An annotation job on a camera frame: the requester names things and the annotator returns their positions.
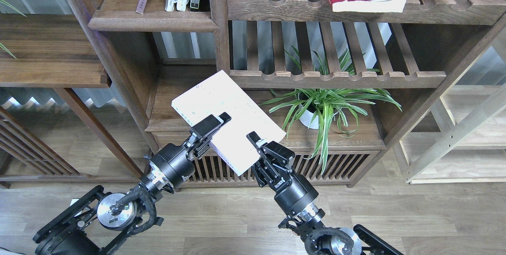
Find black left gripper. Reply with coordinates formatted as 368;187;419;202
148;112;231;190

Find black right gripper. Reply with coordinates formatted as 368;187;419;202
246;131;318;218

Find white lavender book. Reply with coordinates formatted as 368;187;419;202
172;71;286;175

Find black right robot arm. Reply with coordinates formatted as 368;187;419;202
247;131;400;255

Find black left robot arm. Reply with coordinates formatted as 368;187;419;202
33;113;231;255

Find white plant pot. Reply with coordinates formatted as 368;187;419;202
299;105;319;130

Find green spider plant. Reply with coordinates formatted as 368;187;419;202
255;45;403;172

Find dark wooden bookshelf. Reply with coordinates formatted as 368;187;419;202
67;0;505;187

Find light wooden rack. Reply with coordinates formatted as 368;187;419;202
393;30;506;185

